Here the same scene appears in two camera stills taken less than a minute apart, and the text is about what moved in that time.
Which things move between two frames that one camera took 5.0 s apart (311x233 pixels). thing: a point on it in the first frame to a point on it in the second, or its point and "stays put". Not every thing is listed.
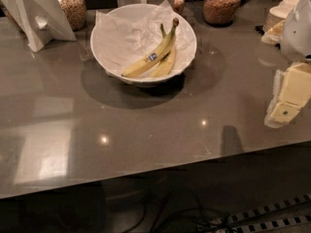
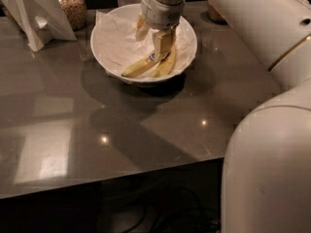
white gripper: x=297 y=33 to x=159 y=13
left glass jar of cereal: x=74 y=4 stays put
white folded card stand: x=36 y=13 stays put
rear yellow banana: x=164 y=68 stays put
